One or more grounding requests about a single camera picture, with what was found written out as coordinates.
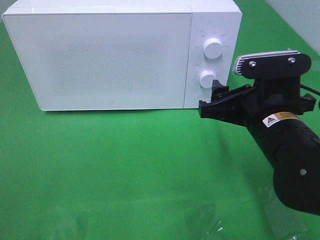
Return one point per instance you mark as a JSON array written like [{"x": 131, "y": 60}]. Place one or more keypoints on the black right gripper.
[{"x": 268, "y": 104}]

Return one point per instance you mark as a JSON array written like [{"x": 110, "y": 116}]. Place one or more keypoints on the round microwave door button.
[{"x": 204, "y": 97}]

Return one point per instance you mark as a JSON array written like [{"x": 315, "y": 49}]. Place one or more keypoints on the white microwave knob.
[
  {"x": 212, "y": 48},
  {"x": 206, "y": 79}
]

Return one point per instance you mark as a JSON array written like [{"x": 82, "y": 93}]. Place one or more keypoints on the white microwave door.
[{"x": 103, "y": 61}]

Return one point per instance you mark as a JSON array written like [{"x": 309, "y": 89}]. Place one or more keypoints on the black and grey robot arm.
[{"x": 294, "y": 155}]

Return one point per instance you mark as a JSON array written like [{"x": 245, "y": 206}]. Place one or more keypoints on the clear tape patch right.
[{"x": 285, "y": 223}]

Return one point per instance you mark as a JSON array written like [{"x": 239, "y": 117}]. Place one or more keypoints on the white microwave oven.
[{"x": 209, "y": 18}]

